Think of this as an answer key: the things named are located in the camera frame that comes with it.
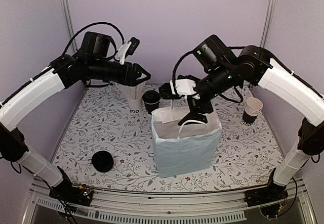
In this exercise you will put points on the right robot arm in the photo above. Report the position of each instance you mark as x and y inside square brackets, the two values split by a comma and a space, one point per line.
[259, 67]

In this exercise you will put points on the light blue paper bag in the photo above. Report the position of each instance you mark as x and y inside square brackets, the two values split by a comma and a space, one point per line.
[181, 148]

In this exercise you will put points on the right aluminium frame post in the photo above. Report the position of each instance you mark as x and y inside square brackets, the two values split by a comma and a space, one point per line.
[267, 22]

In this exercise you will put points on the stack of paper cups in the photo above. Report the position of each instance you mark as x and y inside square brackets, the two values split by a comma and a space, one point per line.
[252, 109]

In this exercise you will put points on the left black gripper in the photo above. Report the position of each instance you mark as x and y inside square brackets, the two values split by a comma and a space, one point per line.
[131, 80]

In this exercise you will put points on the stack of black lids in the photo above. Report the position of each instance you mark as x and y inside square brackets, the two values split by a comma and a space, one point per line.
[102, 161]

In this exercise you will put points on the black lidded coffee cup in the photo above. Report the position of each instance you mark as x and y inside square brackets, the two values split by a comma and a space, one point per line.
[151, 100]

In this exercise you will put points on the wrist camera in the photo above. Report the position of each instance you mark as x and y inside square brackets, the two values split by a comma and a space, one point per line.
[184, 87]
[126, 49]

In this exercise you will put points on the white cup holding straws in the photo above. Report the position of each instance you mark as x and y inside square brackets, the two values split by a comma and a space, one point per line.
[135, 105]

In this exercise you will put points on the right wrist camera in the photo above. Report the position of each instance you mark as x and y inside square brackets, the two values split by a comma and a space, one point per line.
[184, 87]

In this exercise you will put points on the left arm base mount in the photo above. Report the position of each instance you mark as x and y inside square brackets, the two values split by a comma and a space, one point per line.
[81, 195]

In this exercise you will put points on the front aluminium rail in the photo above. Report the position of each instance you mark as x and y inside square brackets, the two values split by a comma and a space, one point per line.
[110, 206]

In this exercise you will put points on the left aluminium frame post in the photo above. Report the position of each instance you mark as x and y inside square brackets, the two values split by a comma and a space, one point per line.
[67, 17]

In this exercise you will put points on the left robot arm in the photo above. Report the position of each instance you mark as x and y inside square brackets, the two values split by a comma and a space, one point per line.
[91, 61]

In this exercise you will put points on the aluminium frame post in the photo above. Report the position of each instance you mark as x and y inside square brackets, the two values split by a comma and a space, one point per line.
[267, 22]
[67, 17]

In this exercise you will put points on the bundle of wrapped straws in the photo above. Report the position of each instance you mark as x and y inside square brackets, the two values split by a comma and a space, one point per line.
[131, 92]

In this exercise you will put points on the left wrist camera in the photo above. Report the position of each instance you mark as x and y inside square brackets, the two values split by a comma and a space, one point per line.
[126, 49]

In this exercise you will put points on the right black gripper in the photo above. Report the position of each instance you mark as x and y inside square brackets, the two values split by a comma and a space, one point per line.
[194, 106]

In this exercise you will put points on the floral table mat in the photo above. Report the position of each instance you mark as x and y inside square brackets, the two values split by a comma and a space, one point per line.
[245, 155]

